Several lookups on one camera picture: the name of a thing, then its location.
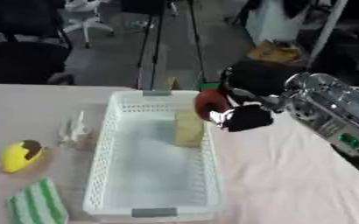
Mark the yellow bag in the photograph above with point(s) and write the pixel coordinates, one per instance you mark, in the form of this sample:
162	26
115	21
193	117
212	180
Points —
273	52

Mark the black office chair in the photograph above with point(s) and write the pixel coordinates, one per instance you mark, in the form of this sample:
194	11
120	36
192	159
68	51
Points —
21	49

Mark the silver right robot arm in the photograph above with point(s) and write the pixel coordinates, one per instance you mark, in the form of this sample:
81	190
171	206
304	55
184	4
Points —
330	110

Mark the black tripod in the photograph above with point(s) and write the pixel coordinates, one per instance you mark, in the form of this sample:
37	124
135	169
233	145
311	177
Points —
169	43

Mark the yellow cracked eggshell toy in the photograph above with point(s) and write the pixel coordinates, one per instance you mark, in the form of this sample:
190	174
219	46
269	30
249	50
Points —
20	156

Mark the white plastic lattice basket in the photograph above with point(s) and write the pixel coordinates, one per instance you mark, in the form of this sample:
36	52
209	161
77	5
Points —
154	157

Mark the green white striped cloth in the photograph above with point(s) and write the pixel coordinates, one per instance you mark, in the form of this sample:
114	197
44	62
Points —
37	202

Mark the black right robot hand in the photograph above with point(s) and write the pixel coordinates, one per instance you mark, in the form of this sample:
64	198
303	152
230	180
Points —
249	116

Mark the clear crumpled plastic wrapper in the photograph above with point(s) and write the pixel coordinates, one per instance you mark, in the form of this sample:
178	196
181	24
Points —
76	131

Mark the tan rectangular block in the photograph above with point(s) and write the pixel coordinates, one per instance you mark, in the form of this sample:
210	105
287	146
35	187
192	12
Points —
189	129

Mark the white office chair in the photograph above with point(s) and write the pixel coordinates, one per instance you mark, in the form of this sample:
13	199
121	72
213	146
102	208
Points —
88	20

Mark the person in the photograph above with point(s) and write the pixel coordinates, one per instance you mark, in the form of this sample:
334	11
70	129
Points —
290	20

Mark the red round toy fruit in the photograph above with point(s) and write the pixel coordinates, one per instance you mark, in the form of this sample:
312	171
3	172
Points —
211	103

